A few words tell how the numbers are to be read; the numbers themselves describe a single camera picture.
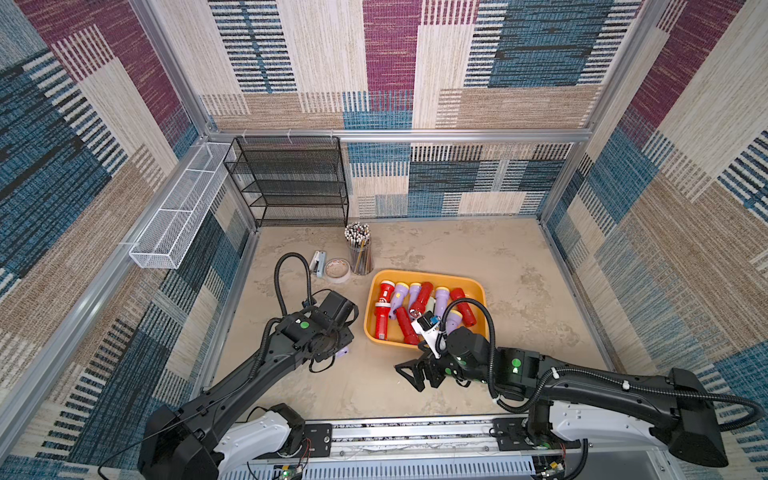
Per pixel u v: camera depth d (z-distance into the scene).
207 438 0.40
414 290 0.96
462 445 0.73
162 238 0.92
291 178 1.08
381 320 0.89
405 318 0.89
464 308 0.94
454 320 0.90
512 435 0.73
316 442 0.73
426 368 0.62
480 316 0.92
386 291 0.96
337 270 1.05
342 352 0.76
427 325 0.63
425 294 0.92
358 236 0.92
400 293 0.96
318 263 1.05
